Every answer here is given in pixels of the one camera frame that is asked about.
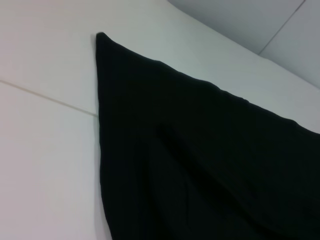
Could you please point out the black shirt with FREE print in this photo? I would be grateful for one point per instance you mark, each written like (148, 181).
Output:
(187, 162)

